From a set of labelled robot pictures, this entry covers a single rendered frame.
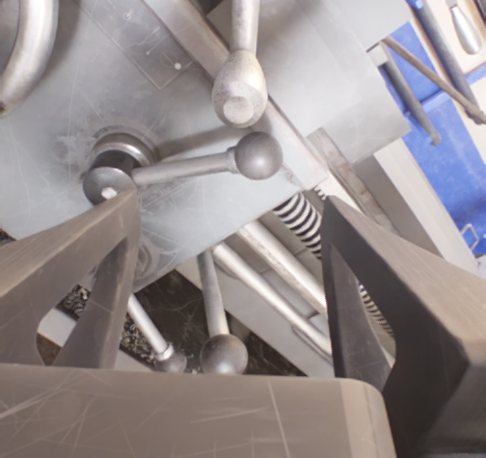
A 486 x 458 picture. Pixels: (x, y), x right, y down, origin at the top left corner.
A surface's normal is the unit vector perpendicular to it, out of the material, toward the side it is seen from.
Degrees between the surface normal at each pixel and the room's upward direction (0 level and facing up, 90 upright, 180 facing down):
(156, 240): 90
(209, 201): 90
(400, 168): 36
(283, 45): 90
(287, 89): 90
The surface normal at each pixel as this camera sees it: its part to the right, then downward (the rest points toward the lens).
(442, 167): -0.02, 0.61
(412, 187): 0.62, -0.04
